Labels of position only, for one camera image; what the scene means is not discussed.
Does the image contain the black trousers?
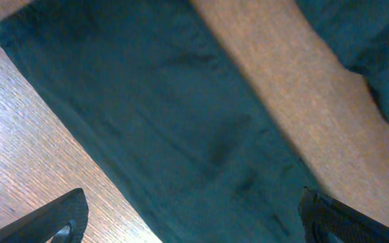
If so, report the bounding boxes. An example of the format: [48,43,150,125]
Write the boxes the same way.
[0,0,389,242]

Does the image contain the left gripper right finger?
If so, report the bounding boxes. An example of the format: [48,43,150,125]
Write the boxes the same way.
[299,187,389,243]

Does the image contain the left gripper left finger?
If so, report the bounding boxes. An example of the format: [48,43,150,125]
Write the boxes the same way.
[0,188,88,243]

